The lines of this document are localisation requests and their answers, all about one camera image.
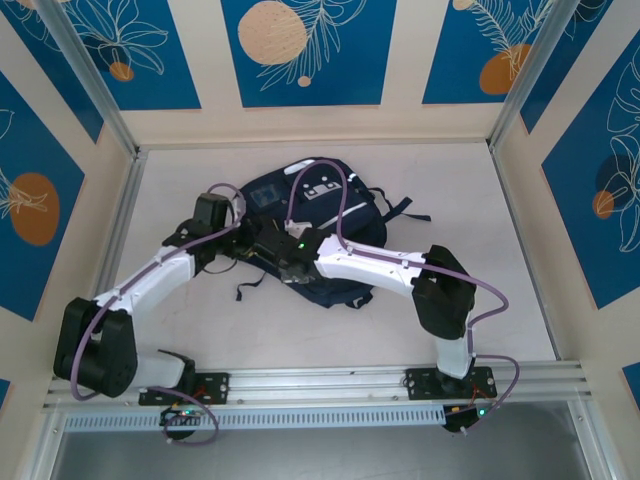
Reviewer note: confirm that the navy blue backpack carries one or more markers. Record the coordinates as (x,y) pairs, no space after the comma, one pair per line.
(360,220)

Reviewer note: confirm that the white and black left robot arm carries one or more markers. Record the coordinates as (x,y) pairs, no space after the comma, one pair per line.
(150,277)

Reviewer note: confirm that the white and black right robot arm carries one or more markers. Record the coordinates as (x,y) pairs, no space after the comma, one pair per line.
(370,265)

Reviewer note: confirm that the circuit board with green light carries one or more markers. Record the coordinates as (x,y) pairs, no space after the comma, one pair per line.
(475,414)
(181,413)

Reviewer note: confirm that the grey metal panel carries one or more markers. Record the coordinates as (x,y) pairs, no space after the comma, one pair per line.
(320,457)

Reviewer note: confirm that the aluminium table edge rail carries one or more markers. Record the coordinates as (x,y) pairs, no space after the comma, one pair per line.
(116,250)
(510,200)

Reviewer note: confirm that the long aluminium base rail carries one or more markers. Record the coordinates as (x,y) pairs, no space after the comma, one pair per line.
(310,382)

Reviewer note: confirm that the aluminium frame post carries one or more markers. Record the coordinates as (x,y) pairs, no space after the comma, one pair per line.
(526,75)
(90,75)

